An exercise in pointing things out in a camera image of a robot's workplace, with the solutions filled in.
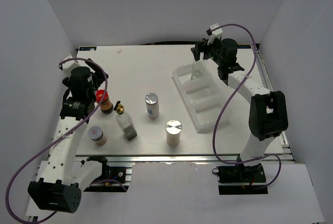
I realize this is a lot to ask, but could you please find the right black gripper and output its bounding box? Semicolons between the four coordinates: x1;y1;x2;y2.
191;36;224;67

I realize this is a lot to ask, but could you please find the clear glass cruet bottle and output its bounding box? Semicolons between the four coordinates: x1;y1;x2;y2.
190;60;207;80

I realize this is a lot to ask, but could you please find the red lid sauce jar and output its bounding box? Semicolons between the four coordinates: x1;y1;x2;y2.
96;90;113;114

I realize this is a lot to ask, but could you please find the glass cruet dark powder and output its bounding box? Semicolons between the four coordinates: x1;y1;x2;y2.
114;101;137;141

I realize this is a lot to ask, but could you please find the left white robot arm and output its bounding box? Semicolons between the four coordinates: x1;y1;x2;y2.
28;58;110;213

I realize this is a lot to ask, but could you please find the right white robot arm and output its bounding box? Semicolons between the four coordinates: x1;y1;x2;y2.
191;39;288;182

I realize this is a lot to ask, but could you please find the small jar labelled lid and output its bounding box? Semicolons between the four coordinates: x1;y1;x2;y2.
88;126;107;146

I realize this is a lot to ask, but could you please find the white plastic organizer tray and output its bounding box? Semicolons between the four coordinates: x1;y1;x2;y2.
172;64;226;133

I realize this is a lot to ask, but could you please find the silver shaker blue label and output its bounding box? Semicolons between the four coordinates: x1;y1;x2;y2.
145;92;159;119

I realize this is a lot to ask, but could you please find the silver lid white canister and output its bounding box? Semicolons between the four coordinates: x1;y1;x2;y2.
165;119;183;145

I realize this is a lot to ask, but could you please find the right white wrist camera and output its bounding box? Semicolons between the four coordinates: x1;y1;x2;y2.
207;23;223;45

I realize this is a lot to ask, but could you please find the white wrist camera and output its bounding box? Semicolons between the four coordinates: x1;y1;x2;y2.
207;23;223;45
58;60;81;77

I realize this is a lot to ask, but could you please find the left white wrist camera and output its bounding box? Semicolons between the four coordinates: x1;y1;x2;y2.
58;60;81;77

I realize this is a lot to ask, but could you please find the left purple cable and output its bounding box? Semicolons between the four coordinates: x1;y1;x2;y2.
5;57;109;222

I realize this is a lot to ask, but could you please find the purple cable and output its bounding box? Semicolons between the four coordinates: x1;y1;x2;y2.
5;57;109;222
213;22;282;190

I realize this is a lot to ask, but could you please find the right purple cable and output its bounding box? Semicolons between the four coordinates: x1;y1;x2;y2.
213;22;282;190

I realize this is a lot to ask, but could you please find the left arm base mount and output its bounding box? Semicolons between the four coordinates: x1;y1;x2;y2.
81;156;129;193

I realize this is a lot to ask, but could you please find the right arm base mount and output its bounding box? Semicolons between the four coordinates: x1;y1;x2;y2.
212;164;268;195

